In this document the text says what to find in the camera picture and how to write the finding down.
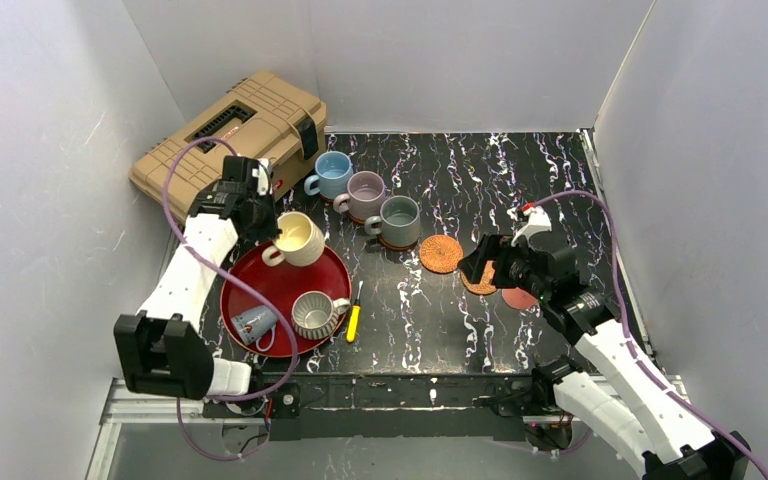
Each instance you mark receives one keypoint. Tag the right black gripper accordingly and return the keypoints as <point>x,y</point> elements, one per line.
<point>494,263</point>

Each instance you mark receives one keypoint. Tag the yellow handled screwdriver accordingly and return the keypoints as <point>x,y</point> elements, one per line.
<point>354,315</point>

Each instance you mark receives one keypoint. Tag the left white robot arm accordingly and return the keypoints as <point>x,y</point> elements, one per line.
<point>160,348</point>

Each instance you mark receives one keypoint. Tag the light blue mug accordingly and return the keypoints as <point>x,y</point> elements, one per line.
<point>332,171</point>

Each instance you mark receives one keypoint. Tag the cream yellow mug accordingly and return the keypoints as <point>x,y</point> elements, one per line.
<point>300,242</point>

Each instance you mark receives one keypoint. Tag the wrist white camera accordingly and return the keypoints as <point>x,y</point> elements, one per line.
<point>264,177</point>
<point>534,219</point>

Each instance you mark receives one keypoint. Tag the small white grey mug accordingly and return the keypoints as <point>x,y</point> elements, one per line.
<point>256,327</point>

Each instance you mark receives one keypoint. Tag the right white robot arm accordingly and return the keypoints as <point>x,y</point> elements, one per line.
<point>646,421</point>

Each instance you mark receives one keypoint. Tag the woven rattan coaster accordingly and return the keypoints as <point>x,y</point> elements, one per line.
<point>484,286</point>
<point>440,254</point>

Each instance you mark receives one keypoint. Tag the ribbed beige mug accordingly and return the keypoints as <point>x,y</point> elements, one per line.
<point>315,314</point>

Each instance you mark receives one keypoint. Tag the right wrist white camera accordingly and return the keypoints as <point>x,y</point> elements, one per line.
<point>534,219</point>

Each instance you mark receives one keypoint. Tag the lilac mug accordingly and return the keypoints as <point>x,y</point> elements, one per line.
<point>366,192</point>

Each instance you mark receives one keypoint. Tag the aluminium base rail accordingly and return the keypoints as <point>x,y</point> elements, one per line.
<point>502,407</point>

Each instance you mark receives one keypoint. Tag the dark grey mug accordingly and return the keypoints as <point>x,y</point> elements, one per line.
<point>397,226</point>

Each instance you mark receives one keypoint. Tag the red round tray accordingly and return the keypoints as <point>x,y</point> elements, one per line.
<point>281,285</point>

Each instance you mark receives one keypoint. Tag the red apple coaster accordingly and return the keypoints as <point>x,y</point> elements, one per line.
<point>518,299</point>

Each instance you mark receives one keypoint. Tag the tan plastic toolbox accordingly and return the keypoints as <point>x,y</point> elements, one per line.
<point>261,116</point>

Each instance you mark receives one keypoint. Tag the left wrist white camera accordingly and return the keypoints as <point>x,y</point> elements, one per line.
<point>264,177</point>

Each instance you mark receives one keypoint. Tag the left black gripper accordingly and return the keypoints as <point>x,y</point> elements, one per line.
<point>262,216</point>

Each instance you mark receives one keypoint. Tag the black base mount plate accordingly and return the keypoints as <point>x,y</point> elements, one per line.
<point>284,403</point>

